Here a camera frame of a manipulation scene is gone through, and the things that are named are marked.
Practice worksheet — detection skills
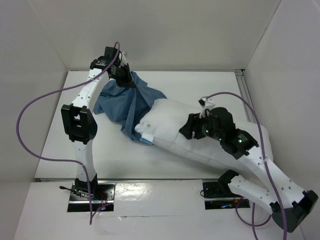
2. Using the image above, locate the blue pillowcase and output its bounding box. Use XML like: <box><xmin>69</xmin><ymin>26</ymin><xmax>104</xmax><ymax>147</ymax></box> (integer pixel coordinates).
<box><xmin>93</xmin><ymin>71</ymin><xmax>167</xmax><ymax>142</ymax></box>

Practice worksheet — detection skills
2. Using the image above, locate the white pillow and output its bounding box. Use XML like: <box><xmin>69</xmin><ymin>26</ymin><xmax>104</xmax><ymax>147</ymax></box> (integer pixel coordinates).
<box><xmin>134</xmin><ymin>97</ymin><xmax>272</xmax><ymax>181</ymax></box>

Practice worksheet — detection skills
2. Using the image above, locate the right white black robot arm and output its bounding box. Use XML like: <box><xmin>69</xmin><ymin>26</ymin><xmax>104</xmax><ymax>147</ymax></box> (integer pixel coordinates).
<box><xmin>179</xmin><ymin>107</ymin><xmax>319</xmax><ymax>233</ymax></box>

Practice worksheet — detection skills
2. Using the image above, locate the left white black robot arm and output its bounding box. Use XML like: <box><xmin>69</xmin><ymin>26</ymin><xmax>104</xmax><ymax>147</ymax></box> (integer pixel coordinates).
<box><xmin>61</xmin><ymin>54</ymin><xmax>135</xmax><ymax>200</ymax></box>

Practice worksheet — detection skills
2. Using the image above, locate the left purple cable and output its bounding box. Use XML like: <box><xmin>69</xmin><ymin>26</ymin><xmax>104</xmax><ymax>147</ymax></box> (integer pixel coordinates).
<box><xmin>15</xmin><ymin>41</ymin><xmax>127</xmax><ymax>225</ymax></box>

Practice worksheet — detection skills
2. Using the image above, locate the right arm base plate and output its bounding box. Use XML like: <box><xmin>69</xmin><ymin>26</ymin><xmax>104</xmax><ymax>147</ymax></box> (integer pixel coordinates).
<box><xmin>199</xmin><ymin>180</ymin><xmax>250</xmax><ymax>210</ymax></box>

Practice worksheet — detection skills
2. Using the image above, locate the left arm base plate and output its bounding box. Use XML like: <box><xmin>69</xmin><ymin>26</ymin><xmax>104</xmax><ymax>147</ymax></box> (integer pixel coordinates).
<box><xmin>67</xmin><ymin>181</ymin><xmax>116</xmax><ymax>213</ymax></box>

